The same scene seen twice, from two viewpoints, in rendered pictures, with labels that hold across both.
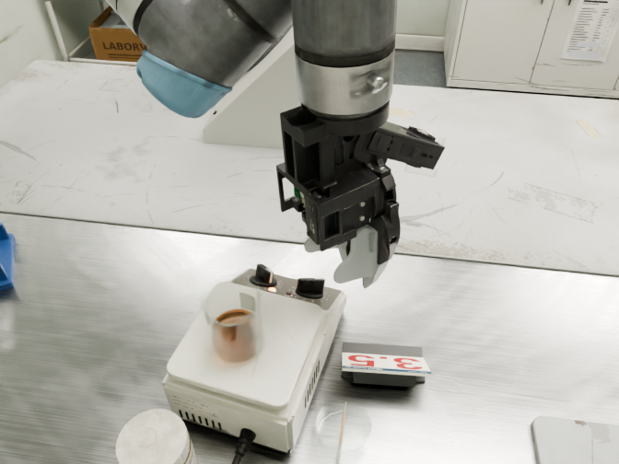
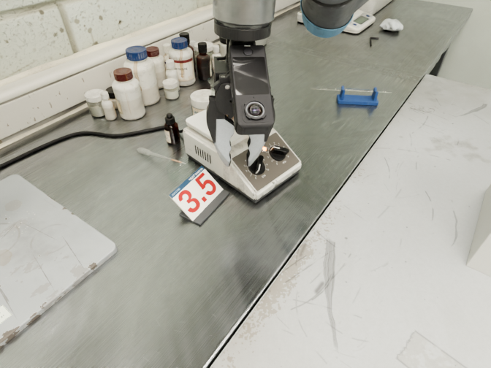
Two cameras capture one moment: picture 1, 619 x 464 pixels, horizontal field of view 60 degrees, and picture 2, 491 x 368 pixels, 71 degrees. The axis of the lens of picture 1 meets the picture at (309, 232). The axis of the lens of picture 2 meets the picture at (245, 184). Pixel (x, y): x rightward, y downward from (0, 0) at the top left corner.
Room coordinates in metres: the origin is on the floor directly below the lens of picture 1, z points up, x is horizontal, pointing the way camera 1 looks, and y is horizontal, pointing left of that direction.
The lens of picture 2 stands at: (0.59, -0.43, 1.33)
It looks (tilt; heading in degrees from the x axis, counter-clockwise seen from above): 42 degrees down; 117
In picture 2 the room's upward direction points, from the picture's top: straight up
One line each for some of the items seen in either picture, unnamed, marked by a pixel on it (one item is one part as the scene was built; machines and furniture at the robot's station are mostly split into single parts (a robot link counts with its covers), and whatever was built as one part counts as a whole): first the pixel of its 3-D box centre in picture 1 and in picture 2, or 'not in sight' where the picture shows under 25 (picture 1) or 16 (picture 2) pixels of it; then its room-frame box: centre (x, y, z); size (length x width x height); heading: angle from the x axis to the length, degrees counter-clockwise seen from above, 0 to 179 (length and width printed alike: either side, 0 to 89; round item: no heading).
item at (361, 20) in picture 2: not in sight; (336, 16); (0.26, 1.00, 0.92); 0.26 x 0.19 x 0.05; 171
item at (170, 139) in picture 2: not in sight; (171, 127); (0.18, 0.05, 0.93); 0.03 x 0.03 x 0.07
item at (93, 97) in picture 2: not in sight; (97, 103); (-0.05, 0.07, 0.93); 0.05 x 0.05 x 0.05
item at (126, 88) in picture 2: not in sight; (128, 93); (0.02, 0.10, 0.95); 0.06 x 0.06 x 0.11
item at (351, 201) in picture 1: (338, 165); (240, 66); (0.38, -0.03, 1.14); 0.09 x 0.08 x 0.12; 123
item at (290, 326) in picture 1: (248, 339); (228, 121); (0.31, 0.06, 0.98); 0.12 x 0.12 x 0.01; 72
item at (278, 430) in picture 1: (261, 344); (237, 146); (0.33, 0.05, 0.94); 0.22 x 0.13 x 0.08; 162
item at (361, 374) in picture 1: (384, 358); (200, 194); (0.33, -0.08, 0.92); 0.09 x 0.06 x 0.04; 86
